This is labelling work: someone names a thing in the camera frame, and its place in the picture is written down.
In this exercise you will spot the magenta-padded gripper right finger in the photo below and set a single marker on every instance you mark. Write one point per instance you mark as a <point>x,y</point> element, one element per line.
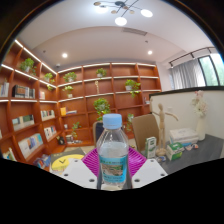
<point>150,172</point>

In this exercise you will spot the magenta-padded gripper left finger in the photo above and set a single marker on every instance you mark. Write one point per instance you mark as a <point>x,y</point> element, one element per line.
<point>78,173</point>

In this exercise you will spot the clear blue-capped water bottle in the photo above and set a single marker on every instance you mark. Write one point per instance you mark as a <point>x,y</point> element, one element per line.
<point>112,156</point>

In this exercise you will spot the green and white carton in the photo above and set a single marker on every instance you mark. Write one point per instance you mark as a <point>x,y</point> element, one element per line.
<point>150,147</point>

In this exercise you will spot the green and white tissue box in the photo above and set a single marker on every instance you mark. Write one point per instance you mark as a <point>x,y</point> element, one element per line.
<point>174,151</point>

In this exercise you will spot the wooden artist mannequin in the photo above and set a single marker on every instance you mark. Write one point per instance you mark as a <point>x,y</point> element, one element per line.
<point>161,126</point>

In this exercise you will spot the white vase with flowers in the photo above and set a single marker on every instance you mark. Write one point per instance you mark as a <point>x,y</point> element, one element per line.
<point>201,126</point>

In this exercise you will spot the wooden bookshelf unit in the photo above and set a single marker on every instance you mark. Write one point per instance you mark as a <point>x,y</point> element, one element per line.
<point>83,100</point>

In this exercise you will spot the grey curtain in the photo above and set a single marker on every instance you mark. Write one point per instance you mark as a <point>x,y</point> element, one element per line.
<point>186,75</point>

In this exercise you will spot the round recessed ceiling light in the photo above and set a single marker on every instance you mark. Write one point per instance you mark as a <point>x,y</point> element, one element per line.
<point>150,52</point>
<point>64,55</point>

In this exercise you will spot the dark-framed window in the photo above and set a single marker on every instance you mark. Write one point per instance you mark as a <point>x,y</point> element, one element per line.
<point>213,70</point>

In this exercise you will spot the ceiling air vent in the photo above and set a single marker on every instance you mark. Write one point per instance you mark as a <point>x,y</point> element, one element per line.
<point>134,31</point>

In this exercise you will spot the branched ceiling lamp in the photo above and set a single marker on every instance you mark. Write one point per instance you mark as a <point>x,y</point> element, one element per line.
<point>120,20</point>

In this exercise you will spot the white wall socket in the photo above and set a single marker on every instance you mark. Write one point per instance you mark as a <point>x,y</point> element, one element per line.
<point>170,109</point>

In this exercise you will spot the black track light rail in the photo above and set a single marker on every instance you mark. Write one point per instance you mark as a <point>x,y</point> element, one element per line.
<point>191,55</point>

